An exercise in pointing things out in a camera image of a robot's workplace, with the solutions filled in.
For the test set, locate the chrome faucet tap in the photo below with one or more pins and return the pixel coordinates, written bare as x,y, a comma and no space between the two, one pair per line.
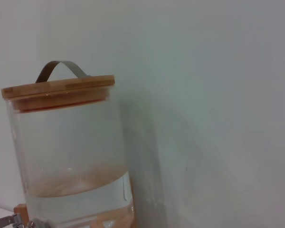
7,221

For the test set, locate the clear glass dispenser jar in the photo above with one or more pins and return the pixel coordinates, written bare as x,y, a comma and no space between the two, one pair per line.
71,147

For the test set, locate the round wooden jar lid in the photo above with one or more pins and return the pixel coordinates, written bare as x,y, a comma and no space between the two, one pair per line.
59,92

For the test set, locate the wooden dispenser stand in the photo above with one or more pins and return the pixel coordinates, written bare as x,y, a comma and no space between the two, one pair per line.
20,216

